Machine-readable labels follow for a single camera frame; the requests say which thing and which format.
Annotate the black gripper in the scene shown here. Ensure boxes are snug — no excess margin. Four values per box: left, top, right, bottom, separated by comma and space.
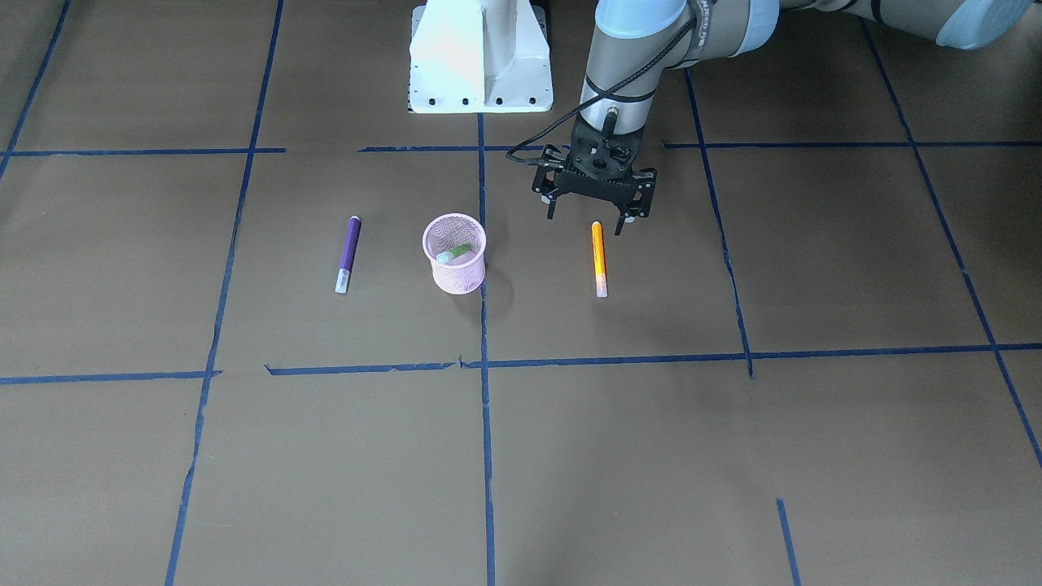
532, 112, 656, 236

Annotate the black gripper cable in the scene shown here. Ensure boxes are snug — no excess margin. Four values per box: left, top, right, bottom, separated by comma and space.
505, 16, 701, 170

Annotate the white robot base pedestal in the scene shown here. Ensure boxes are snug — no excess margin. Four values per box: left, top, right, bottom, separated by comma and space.
407, 1, 554, 115

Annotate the pink mesh pen holder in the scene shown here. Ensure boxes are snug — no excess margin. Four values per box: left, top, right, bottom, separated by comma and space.
421, 212, 488, 295

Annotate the orange highlighter pen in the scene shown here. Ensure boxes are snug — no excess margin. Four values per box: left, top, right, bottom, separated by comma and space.
589, 221, 609, 298

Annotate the purple marker pen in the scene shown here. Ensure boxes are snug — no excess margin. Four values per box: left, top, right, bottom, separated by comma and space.
334, 215, 362, 295

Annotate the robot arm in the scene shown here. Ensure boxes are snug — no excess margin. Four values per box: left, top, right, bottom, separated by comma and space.
524, 1, 1029, 233

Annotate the green highlighter pen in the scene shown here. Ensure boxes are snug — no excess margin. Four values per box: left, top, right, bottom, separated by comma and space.
436, 244, 473, 265

